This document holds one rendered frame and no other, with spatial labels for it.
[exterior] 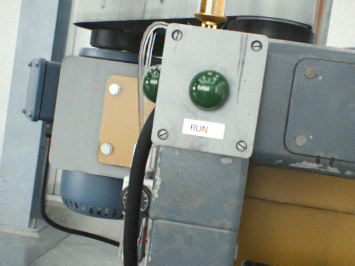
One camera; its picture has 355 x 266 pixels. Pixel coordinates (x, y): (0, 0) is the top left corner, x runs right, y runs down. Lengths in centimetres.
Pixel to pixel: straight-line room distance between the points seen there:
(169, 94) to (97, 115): 46
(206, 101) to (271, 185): 33
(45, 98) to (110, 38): 13
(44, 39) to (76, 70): 457
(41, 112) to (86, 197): 14
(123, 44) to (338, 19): 488
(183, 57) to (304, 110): 11
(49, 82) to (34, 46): 457
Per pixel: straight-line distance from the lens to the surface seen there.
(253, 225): 83
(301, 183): 78
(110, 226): 586
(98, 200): 98
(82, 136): 94
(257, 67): 48
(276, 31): 65
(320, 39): 104
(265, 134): 53
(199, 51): 48
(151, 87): 49
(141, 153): 55
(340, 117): 54
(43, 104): 96
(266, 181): 78
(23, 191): 558
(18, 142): 556
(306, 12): 67
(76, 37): 591
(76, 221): 592
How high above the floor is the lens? 128
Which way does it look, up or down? 3 degrees down
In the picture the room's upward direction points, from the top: 8 degrees clockwise
